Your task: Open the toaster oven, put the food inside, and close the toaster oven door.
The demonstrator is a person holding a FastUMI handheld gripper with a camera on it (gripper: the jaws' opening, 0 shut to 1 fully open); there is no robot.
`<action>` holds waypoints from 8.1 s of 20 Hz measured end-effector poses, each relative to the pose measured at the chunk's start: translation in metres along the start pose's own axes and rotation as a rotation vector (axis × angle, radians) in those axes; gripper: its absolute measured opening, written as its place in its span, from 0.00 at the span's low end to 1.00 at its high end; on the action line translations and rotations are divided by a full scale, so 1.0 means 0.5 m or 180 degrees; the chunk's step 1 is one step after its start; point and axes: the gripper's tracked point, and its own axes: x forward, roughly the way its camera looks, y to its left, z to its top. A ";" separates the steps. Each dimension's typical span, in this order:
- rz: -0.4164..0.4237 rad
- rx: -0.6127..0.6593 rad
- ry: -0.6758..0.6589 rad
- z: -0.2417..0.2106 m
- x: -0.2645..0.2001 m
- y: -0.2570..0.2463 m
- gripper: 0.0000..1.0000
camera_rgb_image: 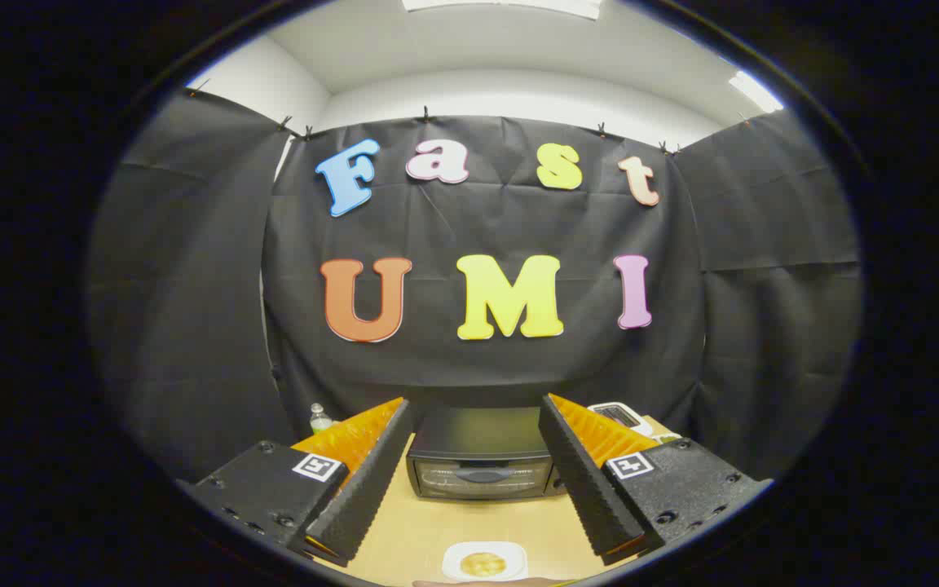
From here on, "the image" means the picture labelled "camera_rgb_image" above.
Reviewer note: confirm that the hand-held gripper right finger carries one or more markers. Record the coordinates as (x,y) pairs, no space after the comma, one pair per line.
(579,477)

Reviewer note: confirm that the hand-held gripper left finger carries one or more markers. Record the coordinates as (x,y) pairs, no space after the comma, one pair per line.
(368,481)

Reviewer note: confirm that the black toaster oven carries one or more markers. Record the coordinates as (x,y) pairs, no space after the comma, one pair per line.
(478,440)

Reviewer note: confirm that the round golden bread bun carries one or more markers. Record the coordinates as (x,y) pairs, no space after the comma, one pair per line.
(482,564)

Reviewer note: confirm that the white pop-up toaster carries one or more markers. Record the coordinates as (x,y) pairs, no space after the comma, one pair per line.
(628,417)

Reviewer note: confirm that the green label drink bottle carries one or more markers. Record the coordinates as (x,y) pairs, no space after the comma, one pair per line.
(320,420)

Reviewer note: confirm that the white square plate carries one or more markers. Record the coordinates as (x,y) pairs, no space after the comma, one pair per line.
(451,562)

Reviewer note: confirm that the small ceiling light panel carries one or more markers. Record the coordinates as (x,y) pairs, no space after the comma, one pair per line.
(756,91)

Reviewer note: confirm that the long ceiling light panel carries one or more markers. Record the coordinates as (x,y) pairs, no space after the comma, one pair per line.
(502,5)

